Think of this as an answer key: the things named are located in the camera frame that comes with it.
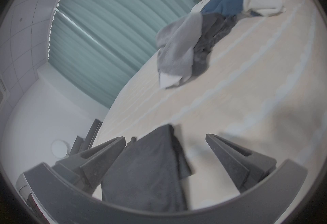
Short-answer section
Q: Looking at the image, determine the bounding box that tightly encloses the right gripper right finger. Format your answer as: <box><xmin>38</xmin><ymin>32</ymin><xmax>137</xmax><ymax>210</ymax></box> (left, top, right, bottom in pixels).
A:
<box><xmin>205</xmin><ymin>134</ymin><xmax>278</xmax><ymax>191</ymax></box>

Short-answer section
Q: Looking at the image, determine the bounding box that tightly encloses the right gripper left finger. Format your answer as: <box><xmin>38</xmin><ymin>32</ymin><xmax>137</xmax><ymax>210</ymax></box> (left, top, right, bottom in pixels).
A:
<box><xmin>52</xmin><ymin>136</ymin><xmax>126</xmax><ymax>192</ymax></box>

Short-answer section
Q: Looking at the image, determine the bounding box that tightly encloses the black T-shirt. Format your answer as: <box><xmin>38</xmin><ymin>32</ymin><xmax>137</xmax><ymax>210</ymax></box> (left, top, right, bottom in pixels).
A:
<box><xmin>101</xmin><ymin>124</ymin><xmax>192</xmax><ymax>212</ymax></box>

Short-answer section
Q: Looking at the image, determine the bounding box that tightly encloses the bed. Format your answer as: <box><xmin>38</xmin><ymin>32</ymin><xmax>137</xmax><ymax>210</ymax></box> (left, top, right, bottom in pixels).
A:
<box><xmin>91</xmin><ymin>0</ymin><xmax>327</xmax><ymax>212</ymax></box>

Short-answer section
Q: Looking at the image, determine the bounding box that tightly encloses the pile of clothes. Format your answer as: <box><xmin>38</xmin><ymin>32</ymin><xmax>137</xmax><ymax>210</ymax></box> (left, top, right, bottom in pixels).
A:
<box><xmin>156</xmin><ymin>0</ymin><xmax>286</xmax><ymax>89</ymax></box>

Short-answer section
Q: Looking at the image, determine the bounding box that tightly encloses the black chest of drawers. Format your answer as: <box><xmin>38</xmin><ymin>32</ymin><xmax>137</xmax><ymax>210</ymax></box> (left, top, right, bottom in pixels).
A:
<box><xmin>68</xmin><ymin>119</ymin><xmax>103</xmax><ymax>157</ymax></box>

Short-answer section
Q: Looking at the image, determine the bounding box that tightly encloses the round white lamp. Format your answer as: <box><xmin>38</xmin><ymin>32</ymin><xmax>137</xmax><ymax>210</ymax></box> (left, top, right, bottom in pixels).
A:
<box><xmin>51</xmin><ymin>139</ymin><xmax>69</xmax><ymax>157</ymax></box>

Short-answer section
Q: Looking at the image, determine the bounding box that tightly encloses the blue-green curtain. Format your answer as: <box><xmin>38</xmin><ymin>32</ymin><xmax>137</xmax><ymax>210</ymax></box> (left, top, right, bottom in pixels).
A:
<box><xmin>47</xmin><ymin>12</ymin><xmax>140</xmax><ymax>109</ymax></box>
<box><xmin>55</xmin><ymin>0</ymin><xmax>203</xmax><ymax>65</ymax></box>

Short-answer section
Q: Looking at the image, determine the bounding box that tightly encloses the white printed pillow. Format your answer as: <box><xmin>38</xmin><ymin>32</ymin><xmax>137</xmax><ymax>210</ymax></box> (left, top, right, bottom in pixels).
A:
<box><xmin>192</xmin><ymin>0</ymin><xmax>221</xmax><ymax>12</ymax></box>

